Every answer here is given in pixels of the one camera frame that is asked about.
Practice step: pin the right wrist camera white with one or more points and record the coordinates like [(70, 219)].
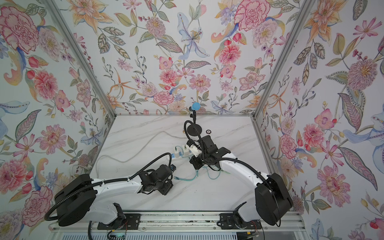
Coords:
[(195, 151)]

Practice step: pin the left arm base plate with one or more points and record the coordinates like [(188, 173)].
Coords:
[(129, 222)]

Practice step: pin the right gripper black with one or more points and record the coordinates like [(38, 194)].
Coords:
[(194, 160)]

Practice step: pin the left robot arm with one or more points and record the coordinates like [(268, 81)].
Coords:
[(87, 199)]

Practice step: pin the black microphone stand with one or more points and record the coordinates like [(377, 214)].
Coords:
[(194, 129)]

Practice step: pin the blue microphone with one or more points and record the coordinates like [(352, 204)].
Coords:
[(195, 107)]

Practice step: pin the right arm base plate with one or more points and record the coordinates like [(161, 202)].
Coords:
[(231, 221)]

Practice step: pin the white wall plug adapter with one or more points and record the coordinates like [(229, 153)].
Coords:
[(179, 151)]

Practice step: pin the white usb charger adapter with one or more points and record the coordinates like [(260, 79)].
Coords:
[(186, 151)]

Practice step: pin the aluminium frame rail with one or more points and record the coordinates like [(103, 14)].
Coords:
[(205, 221)]

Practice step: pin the white power strip blue sockets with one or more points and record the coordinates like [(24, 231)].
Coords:
[(176, 156)]

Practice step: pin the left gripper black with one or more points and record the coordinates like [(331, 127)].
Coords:
[(169, 187)]

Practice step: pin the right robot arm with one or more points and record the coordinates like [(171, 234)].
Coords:
[(272, 199)]

